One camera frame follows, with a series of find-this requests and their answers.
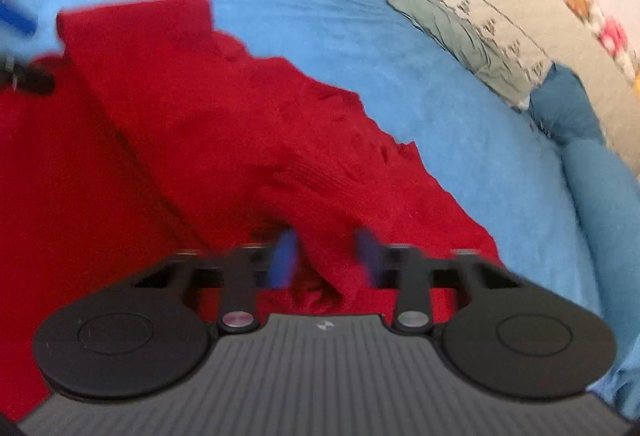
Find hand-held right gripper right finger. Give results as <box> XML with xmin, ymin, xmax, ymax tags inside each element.
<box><xmin>354</xmin><ymin>228</ymin><xmax>526</xmax><ymax>335</ymax></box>

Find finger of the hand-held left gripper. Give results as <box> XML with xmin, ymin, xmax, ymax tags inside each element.
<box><xmin>0</xmin><ymin>55</ymin><xmax>55</xmax><ymax>97</ymax></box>
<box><xmin>0</xmin><ymin>0</ymin><xmax>39</xmax><ymax>38</ymax></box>

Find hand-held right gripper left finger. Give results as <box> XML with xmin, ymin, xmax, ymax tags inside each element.
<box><xmin>134</xmin><ymin>230</ymin><xmax>301</xmax><ymax>333</ymax></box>

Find red knit sweater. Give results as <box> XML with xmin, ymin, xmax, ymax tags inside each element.
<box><xmin>0</xmin><ymin>0</ymin><xmax>506</xmax><ymax>423</ymax></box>

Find green pillow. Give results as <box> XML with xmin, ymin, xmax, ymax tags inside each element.
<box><xmin>387</xmin><ymin>0</ymin><xmax>538</xmax><ymax>106</ymax></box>

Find blue pillow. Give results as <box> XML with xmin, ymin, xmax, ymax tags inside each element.
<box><xmin>527</xmin><ymin>63</ymin><xmax>608</xmax><ymax>147</ymax></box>

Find colourful stuffed toys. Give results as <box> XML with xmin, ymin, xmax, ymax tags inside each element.
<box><xmin>564</xmin><ymin>0</ymin><xmax>640</xmax><ymax>97</ymax></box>

